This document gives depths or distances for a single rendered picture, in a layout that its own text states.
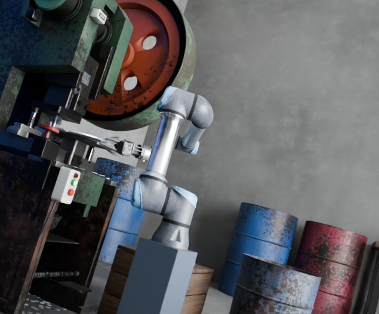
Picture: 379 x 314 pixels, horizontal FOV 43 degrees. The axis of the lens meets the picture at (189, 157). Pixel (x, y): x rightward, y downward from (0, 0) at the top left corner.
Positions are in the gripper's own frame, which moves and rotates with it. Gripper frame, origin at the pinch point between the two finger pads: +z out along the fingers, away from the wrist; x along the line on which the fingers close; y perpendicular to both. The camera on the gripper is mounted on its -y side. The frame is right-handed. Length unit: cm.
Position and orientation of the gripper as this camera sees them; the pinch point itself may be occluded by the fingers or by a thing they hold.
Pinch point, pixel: (101, 141)
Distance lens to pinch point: 231.1
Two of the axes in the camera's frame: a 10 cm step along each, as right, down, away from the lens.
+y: 5.3, 0.5, -8.5
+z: -8.2, -2.3, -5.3
